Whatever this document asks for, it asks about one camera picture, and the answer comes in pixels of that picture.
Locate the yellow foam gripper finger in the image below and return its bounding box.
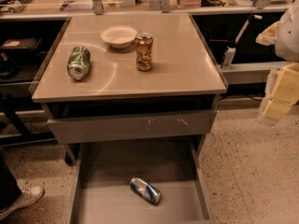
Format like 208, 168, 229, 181
262, 63, 299, 121

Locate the blue silver redbull can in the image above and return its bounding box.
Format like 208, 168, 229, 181
129, 177, 162, 204

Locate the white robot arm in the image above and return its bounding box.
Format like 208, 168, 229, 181
256, 6, 299, 125

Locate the top drawer front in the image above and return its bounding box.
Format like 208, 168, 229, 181
48, 110, 216, 144

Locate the gold upright soda can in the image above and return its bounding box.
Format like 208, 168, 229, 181
135, 32, 153, 71

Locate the grey drawer cabinet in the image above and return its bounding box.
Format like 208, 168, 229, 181
28, 12, 229, 224

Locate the open middle drawer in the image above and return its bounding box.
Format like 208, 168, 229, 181
66, 140, 217, 224

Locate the crushed green soda can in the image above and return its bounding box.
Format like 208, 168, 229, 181
67, 46, 91, 80

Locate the white tube bottle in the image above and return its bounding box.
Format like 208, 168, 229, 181
221, 47, 236, 69

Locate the white paper bowl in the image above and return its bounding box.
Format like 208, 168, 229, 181
101, 25, 137, 49

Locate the white sneaker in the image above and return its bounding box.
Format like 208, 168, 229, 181
0, 186, 45, 220

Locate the dark trouser leg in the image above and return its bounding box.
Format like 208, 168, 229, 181
0, 148, 21, 210

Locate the white handled tool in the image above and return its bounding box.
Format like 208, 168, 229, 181
235, 14, 263, 44

